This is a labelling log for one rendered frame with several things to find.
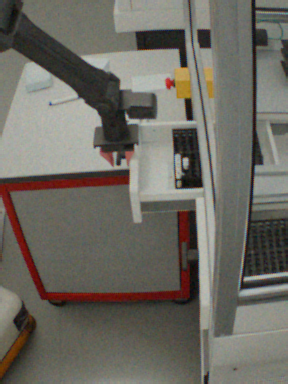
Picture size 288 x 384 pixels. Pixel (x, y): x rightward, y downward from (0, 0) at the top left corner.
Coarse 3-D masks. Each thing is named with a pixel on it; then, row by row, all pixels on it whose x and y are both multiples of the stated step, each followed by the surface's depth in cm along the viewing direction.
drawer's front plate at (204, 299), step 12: (204, 216) 127; (204, 228) 125; (204, 240) 123; (204, 252) 121; (204, 264) 119; (204, 276) 117; (204, 288) 114; (204, 300) 112; (204, 312) 114; (204, 324) 117
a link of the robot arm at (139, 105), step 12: (120, 96) 127; (132, 96) 127; (144, 96) 127; (156, 96) 130; (96, 108) 123; (108, 108) 123; (120, 108) 126; (132, 108) 127; (144, 108) 127; (156, 108) 131
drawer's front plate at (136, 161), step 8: (136, 120) 151; (136, 152) 142; (136, 160) 141; (136, 168) 139; (136, 176) 137; (136, 184) 135; (136, 192) 134; (136, 200) 136; (136, 208) 138; (136, 216) 140
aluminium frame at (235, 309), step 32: (224, 0) 55; (224, 32) 58; (192, 64) 157; (224, 64) 61; (192, 96) 152; (224, 96) 64; (256, 96) 66; (224, 128) 68; (224, 160) 72; (224, 192) 76; (224, 224) 80; (224, 256) 85; (224, 288) 92; (256, 288) 94; (224, 320) 100; (256, 320) 100
